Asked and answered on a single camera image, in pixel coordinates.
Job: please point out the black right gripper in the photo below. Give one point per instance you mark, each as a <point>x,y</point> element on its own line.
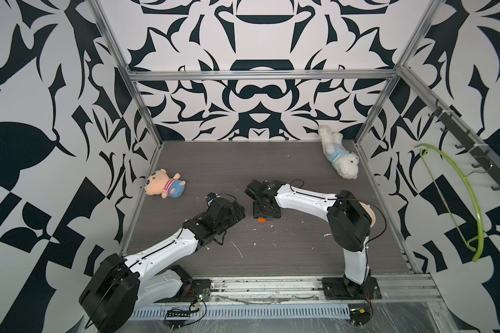
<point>273,214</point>

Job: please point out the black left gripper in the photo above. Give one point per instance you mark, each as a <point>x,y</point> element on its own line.
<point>240,212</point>

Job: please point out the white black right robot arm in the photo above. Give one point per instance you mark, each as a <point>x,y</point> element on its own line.
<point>350,222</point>

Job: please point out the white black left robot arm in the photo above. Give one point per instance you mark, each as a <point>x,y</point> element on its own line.
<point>121,285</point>

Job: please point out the pink plush pig toy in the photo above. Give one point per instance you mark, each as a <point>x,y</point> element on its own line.
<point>159,183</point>

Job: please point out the white plush dog blue shirt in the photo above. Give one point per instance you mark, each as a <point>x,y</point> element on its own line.
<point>343,161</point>

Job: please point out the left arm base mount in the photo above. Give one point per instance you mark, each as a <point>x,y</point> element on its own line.
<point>189,287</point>

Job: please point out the white slotted cable duct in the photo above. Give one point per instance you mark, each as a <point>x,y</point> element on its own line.
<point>241,312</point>

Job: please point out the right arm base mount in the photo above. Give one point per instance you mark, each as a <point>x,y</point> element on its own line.
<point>340,288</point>

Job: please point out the black wall hook rack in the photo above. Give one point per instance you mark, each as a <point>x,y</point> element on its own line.
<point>467,142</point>

